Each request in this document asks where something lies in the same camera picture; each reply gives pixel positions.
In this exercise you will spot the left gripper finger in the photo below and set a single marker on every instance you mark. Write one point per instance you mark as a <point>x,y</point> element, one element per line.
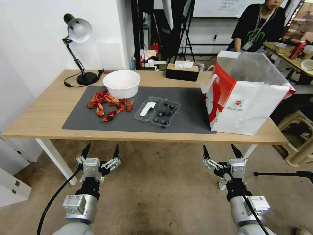
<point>84,154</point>
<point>116,153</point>

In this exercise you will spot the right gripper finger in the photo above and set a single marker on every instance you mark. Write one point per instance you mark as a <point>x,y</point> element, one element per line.
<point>206,154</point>
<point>237,151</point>

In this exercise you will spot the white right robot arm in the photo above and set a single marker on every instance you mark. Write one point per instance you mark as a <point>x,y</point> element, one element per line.
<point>247,213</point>

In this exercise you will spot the red white takeout bag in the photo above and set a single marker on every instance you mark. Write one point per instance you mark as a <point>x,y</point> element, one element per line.
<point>249,107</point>

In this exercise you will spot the clear plastic takeout container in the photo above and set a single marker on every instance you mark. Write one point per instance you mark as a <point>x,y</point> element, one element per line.
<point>149,117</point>

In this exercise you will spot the white label in container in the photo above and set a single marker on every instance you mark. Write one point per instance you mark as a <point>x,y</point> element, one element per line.
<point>146,109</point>

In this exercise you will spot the black wooden-lid tissue box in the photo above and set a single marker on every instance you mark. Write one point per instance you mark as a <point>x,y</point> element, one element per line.
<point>182,74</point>

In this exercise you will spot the white table leg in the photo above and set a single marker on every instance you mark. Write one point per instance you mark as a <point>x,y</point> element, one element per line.
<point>249,150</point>
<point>56,159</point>

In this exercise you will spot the dark grey table mat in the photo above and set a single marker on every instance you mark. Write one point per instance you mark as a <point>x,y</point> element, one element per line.
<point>185,115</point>

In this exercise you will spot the black tripod leg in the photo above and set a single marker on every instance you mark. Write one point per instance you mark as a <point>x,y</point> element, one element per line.
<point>281,174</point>

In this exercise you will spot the beige plastic stool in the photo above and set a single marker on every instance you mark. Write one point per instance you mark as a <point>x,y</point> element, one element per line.
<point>297,137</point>

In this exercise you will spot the white round bowl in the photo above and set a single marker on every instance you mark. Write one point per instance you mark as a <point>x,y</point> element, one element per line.
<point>121,84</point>

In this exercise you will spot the black desk lamp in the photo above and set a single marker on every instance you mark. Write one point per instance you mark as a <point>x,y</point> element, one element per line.
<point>85,78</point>

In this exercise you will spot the white cabinet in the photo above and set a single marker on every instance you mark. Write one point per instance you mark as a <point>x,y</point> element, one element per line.
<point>11,181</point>

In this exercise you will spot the blue bottle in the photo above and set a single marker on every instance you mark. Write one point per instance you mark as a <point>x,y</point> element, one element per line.
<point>132,63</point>

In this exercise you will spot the white tissue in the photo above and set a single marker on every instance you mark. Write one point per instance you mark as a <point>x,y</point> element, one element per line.
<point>183,64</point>

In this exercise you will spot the black office chair base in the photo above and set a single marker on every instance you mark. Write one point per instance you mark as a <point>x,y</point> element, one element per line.
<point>298,76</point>

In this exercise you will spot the yellow side table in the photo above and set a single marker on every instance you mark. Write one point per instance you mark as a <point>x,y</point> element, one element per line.
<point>281,56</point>

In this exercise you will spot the small white paper bowl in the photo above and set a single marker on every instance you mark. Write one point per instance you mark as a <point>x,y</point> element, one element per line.
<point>307,64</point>

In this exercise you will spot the clear plastic cup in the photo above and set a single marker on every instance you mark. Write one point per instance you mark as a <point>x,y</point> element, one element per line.
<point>282,47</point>

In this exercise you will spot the red drink can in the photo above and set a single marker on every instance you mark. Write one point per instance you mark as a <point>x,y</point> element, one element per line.
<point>296,50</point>

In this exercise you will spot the black folding stand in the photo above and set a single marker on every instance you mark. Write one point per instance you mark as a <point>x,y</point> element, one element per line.
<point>187,36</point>

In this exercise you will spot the black metal shelf rack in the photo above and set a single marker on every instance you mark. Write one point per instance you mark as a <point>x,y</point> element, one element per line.
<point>140,31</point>

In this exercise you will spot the person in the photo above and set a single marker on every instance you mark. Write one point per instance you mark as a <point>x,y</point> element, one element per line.
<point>259,27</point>

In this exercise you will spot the whiteboard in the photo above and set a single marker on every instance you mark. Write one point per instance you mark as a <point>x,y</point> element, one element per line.
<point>220,8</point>

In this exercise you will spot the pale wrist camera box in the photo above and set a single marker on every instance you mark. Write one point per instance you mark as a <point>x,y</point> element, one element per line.
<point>91,167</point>
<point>236,168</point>

